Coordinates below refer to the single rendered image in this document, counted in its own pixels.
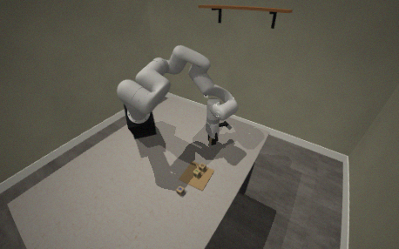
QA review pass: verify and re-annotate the tan flat mat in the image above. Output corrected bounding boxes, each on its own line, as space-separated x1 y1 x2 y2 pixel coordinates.
179 161 214 191

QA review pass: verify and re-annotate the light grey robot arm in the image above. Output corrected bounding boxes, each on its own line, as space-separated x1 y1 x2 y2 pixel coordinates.
117 45 238 130

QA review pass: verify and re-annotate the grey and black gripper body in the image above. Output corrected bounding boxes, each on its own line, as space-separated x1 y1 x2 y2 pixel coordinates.
206 121 220 138

